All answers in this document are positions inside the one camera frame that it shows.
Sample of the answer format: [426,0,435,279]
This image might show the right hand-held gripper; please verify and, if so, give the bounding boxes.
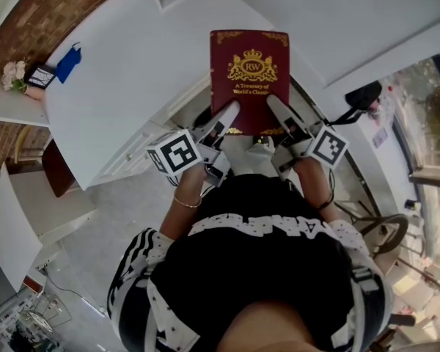
[266,95,350,177]

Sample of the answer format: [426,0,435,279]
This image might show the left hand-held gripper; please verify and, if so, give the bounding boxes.
[146,100,242,188]

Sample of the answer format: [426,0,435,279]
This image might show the dark red gold-printed book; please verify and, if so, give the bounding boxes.
[209,29,291,137]

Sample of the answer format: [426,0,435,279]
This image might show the person's left forearm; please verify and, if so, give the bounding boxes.
[159,162,209,242]

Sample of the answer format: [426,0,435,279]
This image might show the person's right forearm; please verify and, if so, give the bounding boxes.
[295,155,341,227]

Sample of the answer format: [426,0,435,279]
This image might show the white desk with drawers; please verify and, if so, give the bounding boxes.
[43,0,276,192]

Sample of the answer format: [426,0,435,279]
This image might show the black bag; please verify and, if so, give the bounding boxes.
[329,80,385,127]

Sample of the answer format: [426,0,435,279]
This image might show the small purple card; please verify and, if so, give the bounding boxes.
[372,126,390,150]

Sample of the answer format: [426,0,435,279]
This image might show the white windowsill ledge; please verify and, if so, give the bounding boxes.
[353,75,426,179]

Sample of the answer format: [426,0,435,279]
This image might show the person's black white shirt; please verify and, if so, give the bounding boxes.
[107,174,394,352]

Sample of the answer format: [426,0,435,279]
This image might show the black-framed window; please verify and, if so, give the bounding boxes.
[388,48,440,172]

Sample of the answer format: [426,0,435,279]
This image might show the black metal stand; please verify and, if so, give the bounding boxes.
[333,210,426,271]

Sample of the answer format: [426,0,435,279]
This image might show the blue cloth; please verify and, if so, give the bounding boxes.
[54,42,84,84]

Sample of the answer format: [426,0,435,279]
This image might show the brown wooden chair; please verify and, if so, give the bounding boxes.
[13,125,82,199]

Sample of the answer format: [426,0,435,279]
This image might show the white side shelf board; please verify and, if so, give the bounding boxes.
[0,82,53,128]

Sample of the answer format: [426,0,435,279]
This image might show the person's chest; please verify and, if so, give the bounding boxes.
[219,298,318,352]

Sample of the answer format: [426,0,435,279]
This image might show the pale artificial flowers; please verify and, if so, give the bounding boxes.
[1,59,29,93]

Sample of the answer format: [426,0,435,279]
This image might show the white side cabinet panel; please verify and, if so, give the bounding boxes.
[0,162,45,293]

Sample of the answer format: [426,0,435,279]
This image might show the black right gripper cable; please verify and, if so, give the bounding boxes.
[327,166,337,208]

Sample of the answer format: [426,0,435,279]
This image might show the gold bangle bracelet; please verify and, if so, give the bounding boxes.
[173,194,203,209]

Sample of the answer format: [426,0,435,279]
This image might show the black picture frame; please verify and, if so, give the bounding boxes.
[23,64,56,89]

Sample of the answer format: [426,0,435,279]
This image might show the white floor cable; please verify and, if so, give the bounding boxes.
[45,274,108,318]

